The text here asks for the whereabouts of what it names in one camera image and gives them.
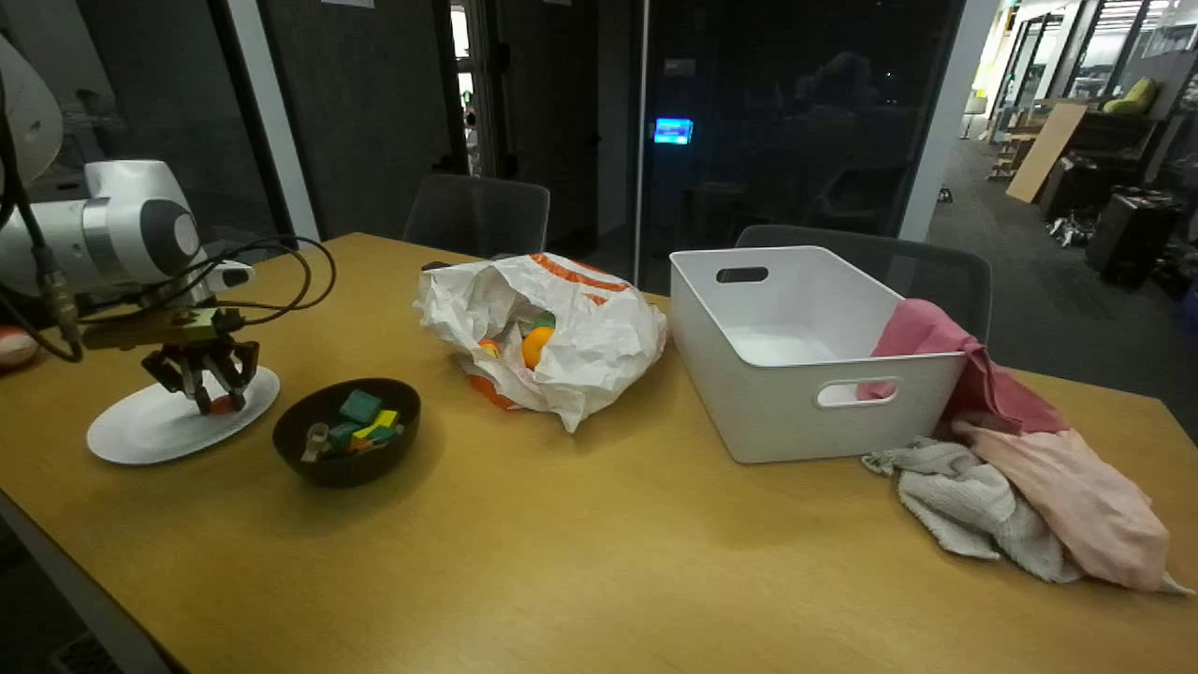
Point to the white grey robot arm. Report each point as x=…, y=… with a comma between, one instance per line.
x=119, y=269

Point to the black bowl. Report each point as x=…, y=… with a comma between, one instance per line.
x=316, y=439

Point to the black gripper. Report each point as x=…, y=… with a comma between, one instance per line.
x=181, y=367

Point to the dark pink cloth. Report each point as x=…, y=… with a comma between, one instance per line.
x=984, y=390

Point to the light pink cloth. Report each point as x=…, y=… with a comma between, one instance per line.
x=1102, y=520

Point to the wooden board leaning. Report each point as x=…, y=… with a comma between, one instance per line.
x=1047, y=150

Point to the white plastic bin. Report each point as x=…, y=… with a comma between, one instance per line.
x=780, y=347

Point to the grey white cloth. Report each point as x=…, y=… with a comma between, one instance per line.
x=971, y=507

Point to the white orange plastic bag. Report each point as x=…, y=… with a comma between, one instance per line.
x=546, y=332

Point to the blue lit wall screen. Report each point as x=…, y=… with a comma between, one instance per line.
x=671, y=133

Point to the grey office chair left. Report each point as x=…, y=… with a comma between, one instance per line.
x=482, y=215

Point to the white paper plate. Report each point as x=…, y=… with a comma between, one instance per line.
x=154, y=426

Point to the teal green block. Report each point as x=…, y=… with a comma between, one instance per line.
x=360, y=405

